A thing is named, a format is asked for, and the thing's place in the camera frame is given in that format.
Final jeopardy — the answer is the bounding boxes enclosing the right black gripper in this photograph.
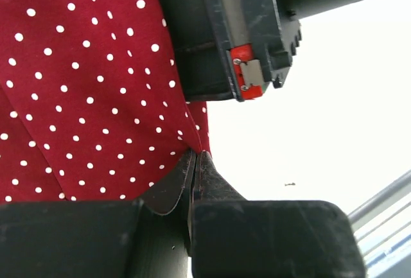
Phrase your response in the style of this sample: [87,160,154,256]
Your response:
[159,0,301,101]

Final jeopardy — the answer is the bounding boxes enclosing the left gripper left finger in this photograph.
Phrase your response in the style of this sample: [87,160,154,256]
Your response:
[1,151,196,277]

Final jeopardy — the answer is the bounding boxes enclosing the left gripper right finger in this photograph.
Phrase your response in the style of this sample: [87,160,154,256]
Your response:
[191,152,366,277]

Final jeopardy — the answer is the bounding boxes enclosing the red polka dot skirt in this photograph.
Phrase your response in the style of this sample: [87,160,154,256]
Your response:
[1,0,209,203]

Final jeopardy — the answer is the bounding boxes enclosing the aluminium rail frame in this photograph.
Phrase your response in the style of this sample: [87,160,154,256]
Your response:
[349,171,410,278]

